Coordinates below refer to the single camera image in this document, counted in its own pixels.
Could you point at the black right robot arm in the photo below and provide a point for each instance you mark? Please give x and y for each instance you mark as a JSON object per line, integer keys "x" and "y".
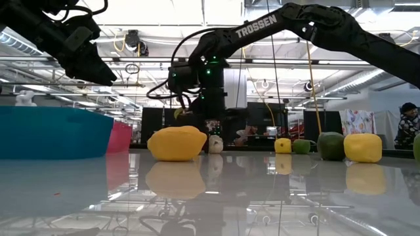
{"x": 256, "y": 29}

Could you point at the overhead light rail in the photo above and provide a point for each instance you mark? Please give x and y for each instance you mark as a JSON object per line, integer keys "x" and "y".
{"x": 138, "y": 60}

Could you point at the white garlic bulb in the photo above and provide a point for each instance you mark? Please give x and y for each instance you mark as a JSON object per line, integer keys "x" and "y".
{"x": 215, "y": 144}

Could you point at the pink basket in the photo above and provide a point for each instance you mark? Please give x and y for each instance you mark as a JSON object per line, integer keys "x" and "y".
{"x": 120, "y": 137}

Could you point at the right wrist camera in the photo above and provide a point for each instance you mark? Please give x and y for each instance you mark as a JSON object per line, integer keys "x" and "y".
{"x": 182, "y": 78}

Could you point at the green pepper toy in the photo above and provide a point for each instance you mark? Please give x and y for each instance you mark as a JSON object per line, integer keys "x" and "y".
{"x": 329, "y": 146}

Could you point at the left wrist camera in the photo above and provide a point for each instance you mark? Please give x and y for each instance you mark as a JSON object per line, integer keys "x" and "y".
{"x": 79, "y": 37}

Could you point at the blue basket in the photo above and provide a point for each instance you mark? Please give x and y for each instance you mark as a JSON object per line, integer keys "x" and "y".
{"x": 52, "y": 132}

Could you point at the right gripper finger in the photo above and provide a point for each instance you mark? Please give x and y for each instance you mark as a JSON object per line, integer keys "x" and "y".
{"x": 227, "y": 124}
{"x": 197, "y": 118}

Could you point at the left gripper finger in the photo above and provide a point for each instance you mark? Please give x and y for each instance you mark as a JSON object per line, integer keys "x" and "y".
{"x": 95, "y": 73}

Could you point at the white pillar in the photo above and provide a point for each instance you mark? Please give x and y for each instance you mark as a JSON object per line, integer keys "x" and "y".
{"x": 236, "y": 88}

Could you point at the floral cloth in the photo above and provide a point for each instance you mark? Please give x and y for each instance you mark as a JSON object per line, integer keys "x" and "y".
{"x": 357, "y": 121}
{"x": 212, "y": 126}

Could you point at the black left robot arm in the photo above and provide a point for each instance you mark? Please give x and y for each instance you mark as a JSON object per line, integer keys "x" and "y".
{"x": 26, "y": 23}

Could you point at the round ceiling fixture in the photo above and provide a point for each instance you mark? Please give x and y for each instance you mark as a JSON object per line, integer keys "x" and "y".
{"x": 265, "y": 84}
{"x": 308, "y": 86}

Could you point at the large yellow-orange lemon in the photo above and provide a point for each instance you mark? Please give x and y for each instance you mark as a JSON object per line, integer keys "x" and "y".
{"x": 176, "y": 144}

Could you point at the red equipment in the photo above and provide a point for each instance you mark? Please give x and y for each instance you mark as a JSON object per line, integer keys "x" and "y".
{"x": 295, "y": 131}

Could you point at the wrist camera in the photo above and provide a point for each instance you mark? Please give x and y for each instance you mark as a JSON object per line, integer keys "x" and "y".
{"x": 182, "y": 78}
{"x": 79, "y": 37}

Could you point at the white cloth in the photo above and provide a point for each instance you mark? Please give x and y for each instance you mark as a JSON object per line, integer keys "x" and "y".
{"x": 387, "y": 124}

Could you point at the small monitor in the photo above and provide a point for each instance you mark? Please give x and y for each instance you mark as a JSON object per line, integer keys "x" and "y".
{"x": 272, "y": 131}

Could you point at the white lumpy object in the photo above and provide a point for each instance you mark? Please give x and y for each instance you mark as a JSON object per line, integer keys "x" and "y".
{"x": 25, "y": 98}

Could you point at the yellow lemon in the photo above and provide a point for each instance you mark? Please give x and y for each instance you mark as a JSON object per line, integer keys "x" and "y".
{"x": 362, "y": 148}
{"x": 283, "y": 145}

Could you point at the green lime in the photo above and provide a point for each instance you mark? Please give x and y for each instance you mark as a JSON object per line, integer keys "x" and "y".
{"x": 301, "y": 147}
{"x": 417, "y": 147}

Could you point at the black partition panel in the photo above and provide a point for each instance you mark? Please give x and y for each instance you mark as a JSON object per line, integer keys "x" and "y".
{"x": 262, "y": 113}
{"x": 331, "y": 121}
{"x": 152, "y": 124}

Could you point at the silver ventilation duct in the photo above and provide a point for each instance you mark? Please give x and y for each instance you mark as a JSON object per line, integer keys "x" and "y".
{"x": 357, "y": 82}

